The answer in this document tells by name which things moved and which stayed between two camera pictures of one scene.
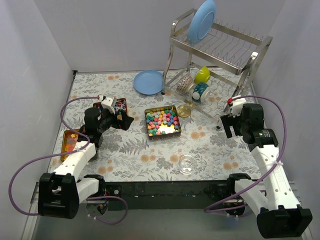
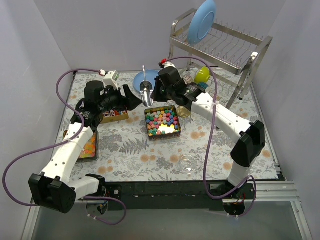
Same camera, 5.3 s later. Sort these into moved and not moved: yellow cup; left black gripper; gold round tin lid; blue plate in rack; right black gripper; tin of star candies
Moved: left black gripper; right black gripper
Not moved: tin of star candies; yellow cup; blue plate in rack; gold round tin lid
